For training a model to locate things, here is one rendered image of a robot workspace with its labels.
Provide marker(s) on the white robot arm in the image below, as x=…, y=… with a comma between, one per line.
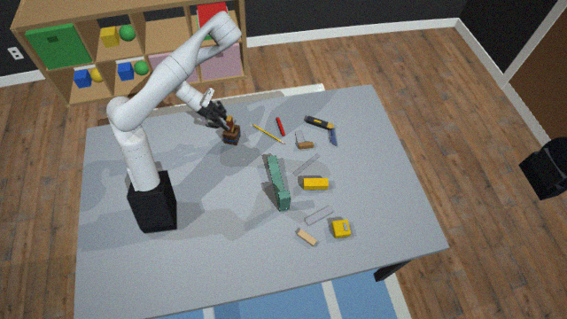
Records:
x=126, y=117

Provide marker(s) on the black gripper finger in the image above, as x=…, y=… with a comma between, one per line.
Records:
x=210, y=124
x=220, y=106

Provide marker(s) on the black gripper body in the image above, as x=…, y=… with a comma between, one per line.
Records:
x=203, y=111

